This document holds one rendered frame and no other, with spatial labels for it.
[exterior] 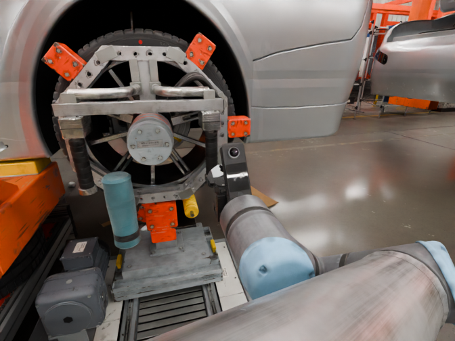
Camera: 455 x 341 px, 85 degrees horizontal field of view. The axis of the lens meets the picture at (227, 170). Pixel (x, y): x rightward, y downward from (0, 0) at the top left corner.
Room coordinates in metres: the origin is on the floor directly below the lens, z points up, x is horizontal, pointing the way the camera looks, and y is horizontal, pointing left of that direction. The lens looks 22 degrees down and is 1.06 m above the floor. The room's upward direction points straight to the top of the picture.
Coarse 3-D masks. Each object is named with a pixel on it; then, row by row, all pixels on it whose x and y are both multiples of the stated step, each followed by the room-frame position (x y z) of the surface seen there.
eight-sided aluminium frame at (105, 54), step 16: (112, 48) 0.82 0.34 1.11; (128, 48) 0.83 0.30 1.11; (144, 48) 0.84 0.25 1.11; (160, 48) 0.85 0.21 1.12; (176, 48) 0.87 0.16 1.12; (96, 64) 0.81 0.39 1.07; (192, 64) 0.88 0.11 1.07; (80, 80) 0.79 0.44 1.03; (96, 80) 0.85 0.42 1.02; (208, 80) 0.89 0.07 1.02; (224, 96) 0.90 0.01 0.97; (224, 112) 0.90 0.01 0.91; (224, 128) 0.90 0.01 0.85; (96, 176) 0.79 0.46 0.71; (192, 176) 0.91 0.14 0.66; (144, 192) 0.84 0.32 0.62; (160, 192) 0.84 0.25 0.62; (176, 192) 0.86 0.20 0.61; (192, 192) 0.87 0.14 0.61
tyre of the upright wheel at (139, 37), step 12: (108, 36) 0.90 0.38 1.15; (120, 36) 0.90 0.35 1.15; (132, 36) 0.91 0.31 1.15; (144, 36) 0.92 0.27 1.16; (156, 36) 0.93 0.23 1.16; (168, 36) 0.94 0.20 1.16; (84, 48) 0.88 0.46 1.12; (96, 48) 0.89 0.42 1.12; (180, 48) 0.95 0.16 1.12; (204, 72) 0.97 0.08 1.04; (216, 72) 0.98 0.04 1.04; (60, 84) 0.86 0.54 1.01; (216, 84) 0.98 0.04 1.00; (228, 96) 0.99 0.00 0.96; (228, 108) 0.99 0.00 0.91; (60, 132) 0.85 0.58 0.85; (60, 144) 0.85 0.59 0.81
